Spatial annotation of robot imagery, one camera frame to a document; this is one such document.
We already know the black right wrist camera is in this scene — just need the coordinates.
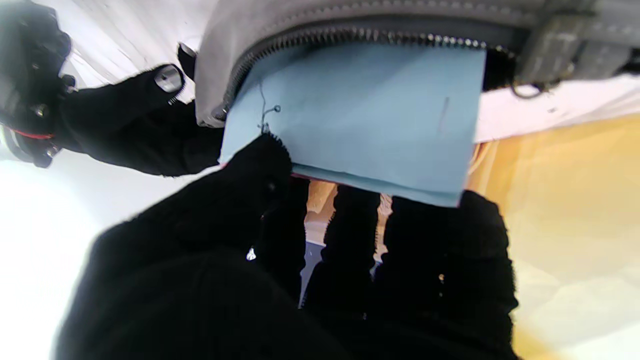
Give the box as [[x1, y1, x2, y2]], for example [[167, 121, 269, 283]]
[[0, 0, 77, 169]]

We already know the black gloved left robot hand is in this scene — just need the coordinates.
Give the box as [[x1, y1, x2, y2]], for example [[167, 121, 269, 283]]
[[54, 132, 520, 360]]

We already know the grey felt storage pouch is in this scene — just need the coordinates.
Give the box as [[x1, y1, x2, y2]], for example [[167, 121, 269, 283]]
[[194, 0, 640, 129]]

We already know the red black right arm cable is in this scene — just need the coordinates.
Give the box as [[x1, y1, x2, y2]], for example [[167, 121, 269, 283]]
[[7, 126, 57, 142]]

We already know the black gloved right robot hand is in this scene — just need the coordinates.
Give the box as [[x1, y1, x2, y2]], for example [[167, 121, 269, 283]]
[[55, 42, 226, 177]]

